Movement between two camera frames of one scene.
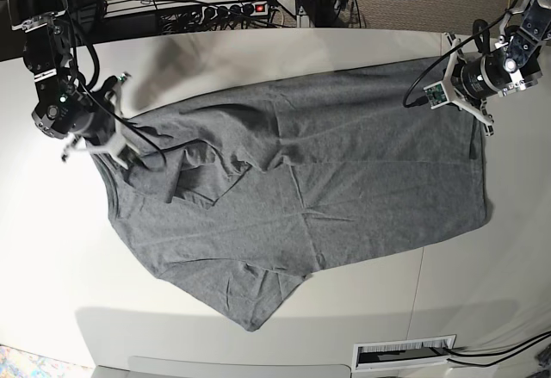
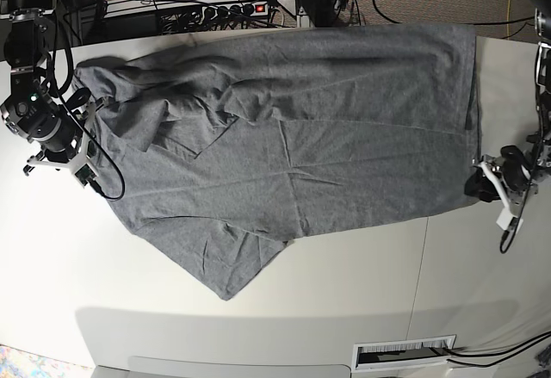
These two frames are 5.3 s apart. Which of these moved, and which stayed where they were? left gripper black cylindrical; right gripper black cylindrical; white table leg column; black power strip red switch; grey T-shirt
Moved: right gripper black cylindrical; left gripper black cylindrical; grey T-shirt
Stayed: black power strip red switch; white table leg column
